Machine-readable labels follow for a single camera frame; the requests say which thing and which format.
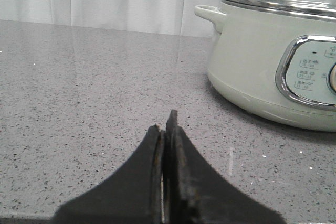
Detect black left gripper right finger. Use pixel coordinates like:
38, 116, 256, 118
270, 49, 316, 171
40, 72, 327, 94
164, 110, 284, 223

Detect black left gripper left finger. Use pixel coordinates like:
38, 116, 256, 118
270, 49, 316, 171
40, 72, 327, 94
51, 125, 164, 223

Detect pale green electric cooking pot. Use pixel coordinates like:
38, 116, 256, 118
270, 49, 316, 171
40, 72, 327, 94
194, 3, 335, 132

